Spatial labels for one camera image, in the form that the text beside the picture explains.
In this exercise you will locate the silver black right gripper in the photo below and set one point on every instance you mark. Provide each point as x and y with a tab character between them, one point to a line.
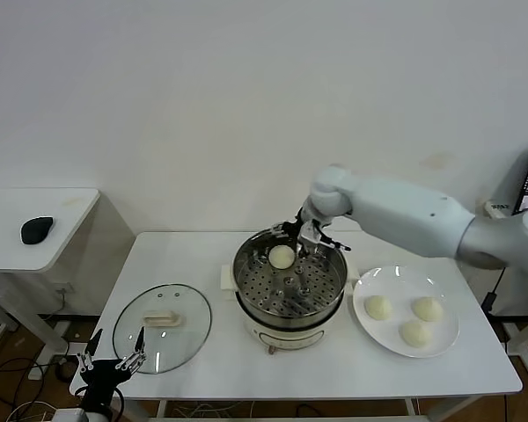
310	230

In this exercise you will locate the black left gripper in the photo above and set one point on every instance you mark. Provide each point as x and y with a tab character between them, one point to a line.
105	373

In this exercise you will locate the white steamed baozi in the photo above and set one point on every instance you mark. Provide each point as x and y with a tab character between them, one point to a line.
415	335
427	309
281	258
377	307

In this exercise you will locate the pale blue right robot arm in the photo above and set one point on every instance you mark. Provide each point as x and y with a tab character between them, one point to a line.
400	211

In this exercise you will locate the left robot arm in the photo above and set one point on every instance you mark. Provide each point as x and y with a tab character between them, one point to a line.
97	397

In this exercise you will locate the stainless steel steamer basket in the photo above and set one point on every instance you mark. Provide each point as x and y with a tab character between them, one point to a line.
321	285

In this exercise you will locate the brown round floor object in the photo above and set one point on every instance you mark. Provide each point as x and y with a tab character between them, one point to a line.
65	373

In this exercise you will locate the white floor power strip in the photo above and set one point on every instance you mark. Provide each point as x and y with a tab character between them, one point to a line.
36	373

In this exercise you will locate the cream electric cooker base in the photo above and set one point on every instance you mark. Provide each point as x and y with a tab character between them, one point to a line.
286	339

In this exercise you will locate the white side table with mouse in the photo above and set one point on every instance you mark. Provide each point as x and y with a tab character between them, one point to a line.
9	259

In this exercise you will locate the black computer mouse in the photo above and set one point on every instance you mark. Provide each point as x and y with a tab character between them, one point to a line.
35	230

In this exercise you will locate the white main work table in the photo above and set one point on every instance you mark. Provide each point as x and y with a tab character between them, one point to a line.
290	382

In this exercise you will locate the white round plate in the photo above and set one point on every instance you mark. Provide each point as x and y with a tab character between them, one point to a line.
444	338

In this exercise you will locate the small printed label sticker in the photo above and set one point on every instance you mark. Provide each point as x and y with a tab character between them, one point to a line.
500	206

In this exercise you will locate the white wall socket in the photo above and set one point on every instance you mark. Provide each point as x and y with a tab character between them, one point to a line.
63	290

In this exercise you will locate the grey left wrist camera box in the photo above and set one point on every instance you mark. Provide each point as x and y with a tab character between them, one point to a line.
70	415

